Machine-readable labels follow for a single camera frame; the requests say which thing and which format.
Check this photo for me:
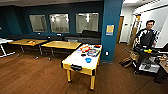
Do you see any blue bowl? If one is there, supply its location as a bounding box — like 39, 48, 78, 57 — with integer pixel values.
84, 57, 92, 64

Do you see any red yellow game box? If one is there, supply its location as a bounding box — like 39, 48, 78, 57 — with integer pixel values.
79, 45, 92, 53

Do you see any black round puck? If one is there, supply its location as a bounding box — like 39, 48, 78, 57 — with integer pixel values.
80, 53, 87, 58

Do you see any dark grey sofa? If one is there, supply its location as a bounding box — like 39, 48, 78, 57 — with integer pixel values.
64, 29, 103, 45

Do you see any red bowl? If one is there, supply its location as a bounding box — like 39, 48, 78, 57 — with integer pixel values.
93, 44, 102, 49

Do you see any dark framed window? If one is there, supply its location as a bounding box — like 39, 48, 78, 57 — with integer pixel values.
28, 14, 49, 33
49, 13, 71, 34
75, 12, 100, 34

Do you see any brown wooden door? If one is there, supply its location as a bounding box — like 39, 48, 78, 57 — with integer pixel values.
117, 15, 125, 44

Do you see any long dark sofa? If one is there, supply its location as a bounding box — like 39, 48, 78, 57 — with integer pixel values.
9, 33, 66, 43

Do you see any small red yellow item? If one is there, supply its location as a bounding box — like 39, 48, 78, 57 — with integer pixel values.
27, 40, 36, 45

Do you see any tall step ladder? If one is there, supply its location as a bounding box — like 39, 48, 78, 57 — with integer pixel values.
131, 14, 142, 44

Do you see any small yellow object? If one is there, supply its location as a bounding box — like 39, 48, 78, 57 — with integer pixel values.
143, 48, 153, 54

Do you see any person in black top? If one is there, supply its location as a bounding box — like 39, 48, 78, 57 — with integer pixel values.
134, 19, 160, 49

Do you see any white folding table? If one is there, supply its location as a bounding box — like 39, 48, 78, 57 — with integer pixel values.
0, 38, 15, 58

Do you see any yellow wall sign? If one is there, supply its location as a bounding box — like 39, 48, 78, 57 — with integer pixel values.
105, 24, 115, 36

